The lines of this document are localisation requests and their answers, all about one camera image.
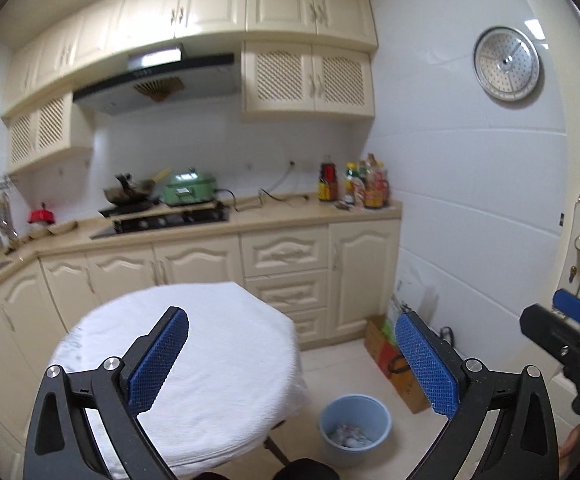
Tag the person's right hand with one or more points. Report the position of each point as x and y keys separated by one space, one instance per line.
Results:
x=574 y=450

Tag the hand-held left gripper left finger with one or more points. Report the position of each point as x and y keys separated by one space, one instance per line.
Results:
x=157 y=355

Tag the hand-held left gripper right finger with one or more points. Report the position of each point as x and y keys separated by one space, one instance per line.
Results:
x=424 y=360

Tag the cream base kitchen cabinets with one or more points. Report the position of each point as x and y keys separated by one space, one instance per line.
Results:
x=364 y=270

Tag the brown cardboard box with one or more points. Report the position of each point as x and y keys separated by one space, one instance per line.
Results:
x=382 y=345

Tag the cream upper wall cabinets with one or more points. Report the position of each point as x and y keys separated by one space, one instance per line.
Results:
x=220 y=5

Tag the red kettle lid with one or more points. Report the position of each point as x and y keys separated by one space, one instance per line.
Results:
x=41 y=215

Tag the lattice door wall cabinet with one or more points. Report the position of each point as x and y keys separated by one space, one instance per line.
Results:
x=45 y=130
x=310 y=80

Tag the dark sauce bottle red label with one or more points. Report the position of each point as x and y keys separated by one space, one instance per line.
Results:
x=327 y=182

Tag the yellow capped sauce bottle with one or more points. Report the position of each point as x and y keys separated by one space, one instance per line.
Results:
x=353 y=185

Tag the blue plastic bin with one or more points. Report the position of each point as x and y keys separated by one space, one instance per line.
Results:
x=330 y=410

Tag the black gas stove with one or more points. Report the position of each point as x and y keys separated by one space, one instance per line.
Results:
x=170 y=220

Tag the heap of wrappers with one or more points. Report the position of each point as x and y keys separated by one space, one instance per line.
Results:
x=352 y=436

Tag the black range hood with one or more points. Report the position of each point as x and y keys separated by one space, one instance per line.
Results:
x=180 y=85

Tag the green electric cooker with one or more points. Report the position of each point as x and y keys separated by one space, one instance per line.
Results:
x=190 y=187

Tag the white flat carton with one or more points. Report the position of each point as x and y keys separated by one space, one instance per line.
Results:
x=414 y=290

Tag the person's black trouser leg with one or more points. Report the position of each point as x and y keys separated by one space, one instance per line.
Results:
x=295 y=471

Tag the round metal steamer plate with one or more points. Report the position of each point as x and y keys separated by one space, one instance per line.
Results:
x=506 y=62

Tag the large cream carved drawer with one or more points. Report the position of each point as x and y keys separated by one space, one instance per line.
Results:
x=285 y=252

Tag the cluster of condiment jars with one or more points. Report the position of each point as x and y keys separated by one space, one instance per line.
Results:
x=374 y=185

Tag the dark wok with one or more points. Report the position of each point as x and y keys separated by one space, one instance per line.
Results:
x=127 y=192

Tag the white tablecloth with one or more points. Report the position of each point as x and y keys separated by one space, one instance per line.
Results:
x=220 y=360

